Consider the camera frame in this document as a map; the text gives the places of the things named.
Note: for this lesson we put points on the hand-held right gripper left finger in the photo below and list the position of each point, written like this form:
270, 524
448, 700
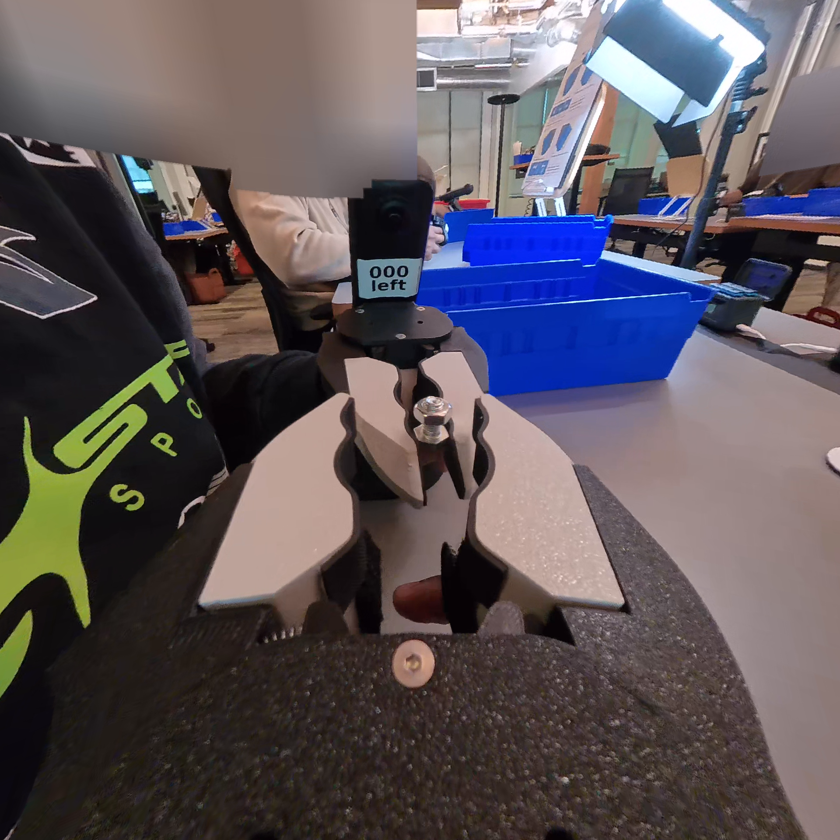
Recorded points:
282, 525

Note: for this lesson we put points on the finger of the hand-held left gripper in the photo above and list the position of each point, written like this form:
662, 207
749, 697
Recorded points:
462, 381
381, 420

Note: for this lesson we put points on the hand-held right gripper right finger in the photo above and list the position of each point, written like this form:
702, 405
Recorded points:
538, 525

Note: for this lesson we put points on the short thick silver bolt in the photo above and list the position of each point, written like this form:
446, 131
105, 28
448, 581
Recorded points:
432, 418

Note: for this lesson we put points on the large blue plastic bin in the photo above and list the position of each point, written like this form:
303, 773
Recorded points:
578, 328

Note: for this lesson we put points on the person's left forearm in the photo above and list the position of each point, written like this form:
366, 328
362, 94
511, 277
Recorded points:
263, 400

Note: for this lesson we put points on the black floor lamp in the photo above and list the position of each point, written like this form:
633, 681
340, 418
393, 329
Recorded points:
503, 151

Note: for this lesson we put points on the printed poster banner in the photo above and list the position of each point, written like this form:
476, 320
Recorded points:
565, 112

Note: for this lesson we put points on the person's black printed shirt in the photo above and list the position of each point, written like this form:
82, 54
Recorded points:
92, 433

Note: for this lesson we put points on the small black device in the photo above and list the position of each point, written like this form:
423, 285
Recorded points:
731, 306

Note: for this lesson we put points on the sign on white stand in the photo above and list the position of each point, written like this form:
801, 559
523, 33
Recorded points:
835, 460

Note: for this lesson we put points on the wooden office desk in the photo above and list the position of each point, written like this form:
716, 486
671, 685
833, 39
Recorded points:
735, 226

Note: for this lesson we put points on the studio light on stand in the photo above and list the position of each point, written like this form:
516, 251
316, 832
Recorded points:
676, 53

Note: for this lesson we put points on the row of blue bins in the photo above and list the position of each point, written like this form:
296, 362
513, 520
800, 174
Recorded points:
788, 204

